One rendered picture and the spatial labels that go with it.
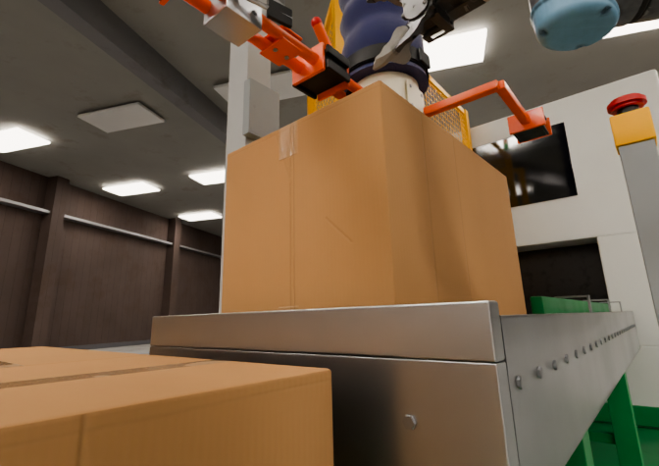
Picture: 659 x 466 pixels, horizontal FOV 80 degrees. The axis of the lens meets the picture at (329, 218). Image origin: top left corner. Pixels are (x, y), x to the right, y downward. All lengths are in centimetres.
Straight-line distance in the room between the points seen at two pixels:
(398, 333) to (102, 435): 30
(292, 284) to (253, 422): 32
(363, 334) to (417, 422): 11
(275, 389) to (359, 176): 34
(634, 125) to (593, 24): 44
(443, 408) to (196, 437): 25
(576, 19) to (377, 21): 54
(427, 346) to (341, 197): 26
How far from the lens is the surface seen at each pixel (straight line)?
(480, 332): 44
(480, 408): 45
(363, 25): 105
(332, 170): 63
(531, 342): 56
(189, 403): 34
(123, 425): 32
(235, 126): 209
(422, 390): 47
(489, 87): 96
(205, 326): 76
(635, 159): 102
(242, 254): 77
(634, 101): 107
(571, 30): 63
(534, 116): 116
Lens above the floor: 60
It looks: 14 degrees up
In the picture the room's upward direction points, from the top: 1 degrees counter-clockwise
